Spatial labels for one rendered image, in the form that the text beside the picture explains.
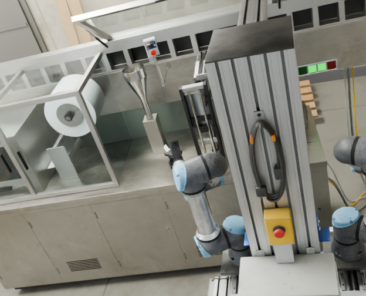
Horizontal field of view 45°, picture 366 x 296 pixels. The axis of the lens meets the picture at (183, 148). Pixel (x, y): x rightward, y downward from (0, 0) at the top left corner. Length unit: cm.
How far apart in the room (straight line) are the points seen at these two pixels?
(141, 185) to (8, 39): 354
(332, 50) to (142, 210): 158
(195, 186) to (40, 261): 190
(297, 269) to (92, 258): 198
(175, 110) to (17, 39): 313
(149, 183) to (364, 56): 157
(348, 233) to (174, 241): 136
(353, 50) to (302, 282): 179
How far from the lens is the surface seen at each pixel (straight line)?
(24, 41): 583
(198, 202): 194
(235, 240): 214
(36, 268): 361
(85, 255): 335
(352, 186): 385
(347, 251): 219
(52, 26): 564
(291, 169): 145
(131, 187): 282
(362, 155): 180
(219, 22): 286
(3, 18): 583
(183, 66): 298
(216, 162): 186
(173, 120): 318
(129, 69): 285
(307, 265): 168
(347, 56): 304
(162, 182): 276
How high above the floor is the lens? 251
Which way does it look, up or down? 32 degrees down
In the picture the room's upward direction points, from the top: 17 degrees counter-clockwise
